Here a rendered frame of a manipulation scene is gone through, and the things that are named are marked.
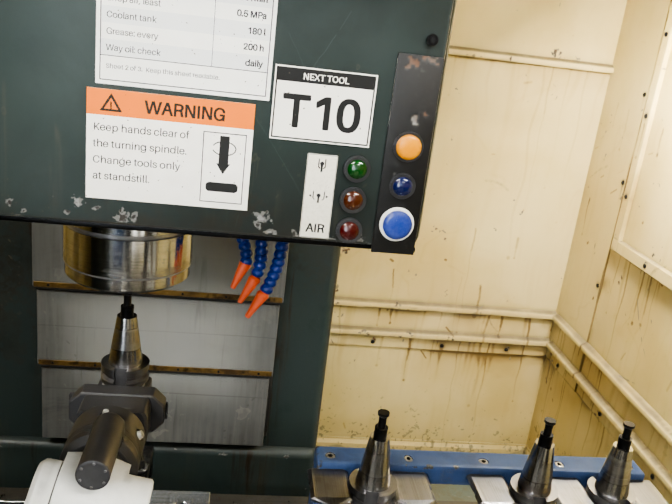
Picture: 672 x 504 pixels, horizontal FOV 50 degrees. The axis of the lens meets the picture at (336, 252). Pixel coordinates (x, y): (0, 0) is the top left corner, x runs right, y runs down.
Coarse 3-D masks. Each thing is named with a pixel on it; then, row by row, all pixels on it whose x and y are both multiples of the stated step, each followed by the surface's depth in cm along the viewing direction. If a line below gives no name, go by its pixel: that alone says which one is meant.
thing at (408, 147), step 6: (402, 138) 71; (408, 138) 71; (414, 138) 71; (402, 144) 71; (408, 144) 71; (414, 144) 71; (420, 144) 72; (396, 150) 72; (402, 150) 71; (408, 150) 71; (414, 150) 72; (420, 150) 72; (402, 156) 72; (408, 156) 72; (414, 156) 72
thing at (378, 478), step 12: (372, 432) 93; (372, 444) 91; (384, 444) 91; (372, 456) 92; (384, 456) 92; (360, 468) 93; (372, 468) 92; (384, 468) 92; (360, 480) 93; (372, 480) 92; (384, 480) 92
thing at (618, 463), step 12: (612, 456) 97; (624, 456) 96; (612, 468) 97; (624, 468) 96; (600, 480) 98; (612, 480) 97; (624, 480) 96; (600, 492) 98; (612, 492) 97; (624, 492) 97
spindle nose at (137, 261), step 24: (72, 240) 87; (96, 240) 85; (120, 240) 85; (144, 240) 86; (168, 240) 88; (192, 240) 93; (72, 264) 88; (96, 264) 86; (120, 264) 86; (144, 264) 87; (168, 264) 89; (96, 288) 87; (120, 288) 87; (144, 288) 88
